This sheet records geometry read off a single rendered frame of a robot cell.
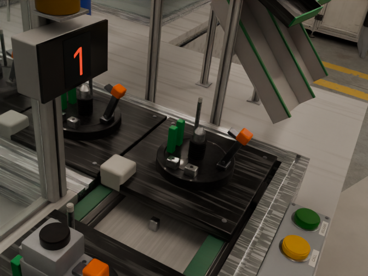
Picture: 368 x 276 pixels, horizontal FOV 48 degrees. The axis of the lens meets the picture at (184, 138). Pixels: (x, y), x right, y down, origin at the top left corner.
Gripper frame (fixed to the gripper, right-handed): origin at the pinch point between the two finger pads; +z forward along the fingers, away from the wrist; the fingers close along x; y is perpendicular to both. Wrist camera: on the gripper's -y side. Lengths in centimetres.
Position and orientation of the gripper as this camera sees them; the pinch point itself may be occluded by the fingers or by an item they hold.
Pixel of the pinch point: (360, 46)
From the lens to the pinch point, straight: 62.8
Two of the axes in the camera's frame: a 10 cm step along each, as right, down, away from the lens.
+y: 8.8, 3.4, -3.3
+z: -1.1, 8.3, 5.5
